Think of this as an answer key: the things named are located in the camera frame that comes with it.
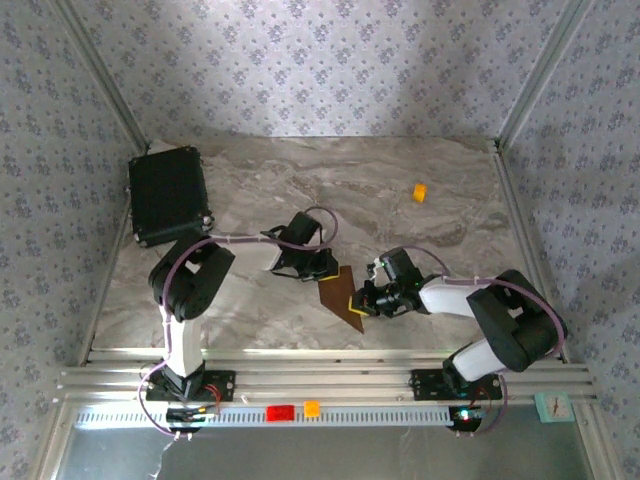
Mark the brown paper sheet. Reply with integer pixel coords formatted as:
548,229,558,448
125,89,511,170
318,264,365,334

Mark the grey metal sheet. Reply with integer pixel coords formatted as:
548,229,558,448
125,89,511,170
52,423,596,480

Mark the teal square clock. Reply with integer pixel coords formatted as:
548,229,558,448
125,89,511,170
533,392,574,425

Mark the black case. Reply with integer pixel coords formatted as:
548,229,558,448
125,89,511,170
127,145,215,249

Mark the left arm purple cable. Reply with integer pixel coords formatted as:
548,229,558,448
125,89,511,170
135,205,340,439

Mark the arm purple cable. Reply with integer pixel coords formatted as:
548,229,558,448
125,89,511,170
402,244,570,436
135,205,340,439

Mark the aluminium mounting rail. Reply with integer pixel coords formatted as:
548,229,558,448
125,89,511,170
54,347,599,406

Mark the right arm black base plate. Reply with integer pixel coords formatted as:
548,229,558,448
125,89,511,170
410,368,504,401

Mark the grey slotted cable duct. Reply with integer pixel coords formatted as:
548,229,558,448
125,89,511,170
74,405,454,429

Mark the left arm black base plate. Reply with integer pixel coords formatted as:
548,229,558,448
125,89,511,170
145,369,236,403

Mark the aluminium side rail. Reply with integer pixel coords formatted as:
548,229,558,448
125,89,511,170
492,139,571,361
77,199,134,366

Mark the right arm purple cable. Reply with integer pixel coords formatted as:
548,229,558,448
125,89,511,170
402,244,570,436

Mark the aluminium corner post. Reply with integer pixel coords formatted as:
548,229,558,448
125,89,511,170
52,0,151,154
497,0,586,151

